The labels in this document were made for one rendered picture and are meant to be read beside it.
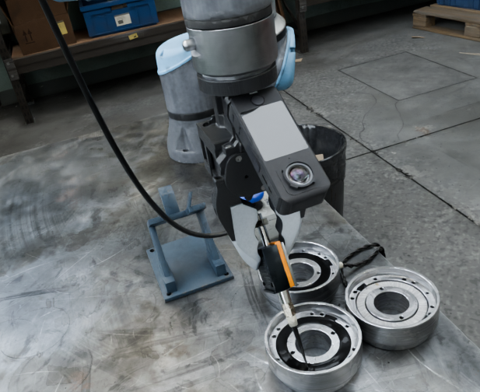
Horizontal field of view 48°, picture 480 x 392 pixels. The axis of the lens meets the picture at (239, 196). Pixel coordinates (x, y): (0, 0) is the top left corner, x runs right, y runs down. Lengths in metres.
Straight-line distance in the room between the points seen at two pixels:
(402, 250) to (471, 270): 0.25
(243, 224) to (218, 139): 0.09
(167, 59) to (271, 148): 0.60
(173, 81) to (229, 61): 0.59
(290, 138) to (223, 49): 0.09
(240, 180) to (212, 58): 0.11
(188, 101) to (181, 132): 0.07
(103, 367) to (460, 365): 0.40
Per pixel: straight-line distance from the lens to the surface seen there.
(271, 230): 0.80
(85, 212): 1.00
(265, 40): 0.45
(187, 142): 1.07
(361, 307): 0.65
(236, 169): 0.49
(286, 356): 0.60
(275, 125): 0.45
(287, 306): 0.56
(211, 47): 0.45
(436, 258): 2.06
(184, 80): 1.02
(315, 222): 0.84
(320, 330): 0.62
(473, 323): 1.84
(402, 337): 0.62
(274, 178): 0.42
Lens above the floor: 1.28
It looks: 31 degrees down
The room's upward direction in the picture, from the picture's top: 10 degrees counter-clockwise
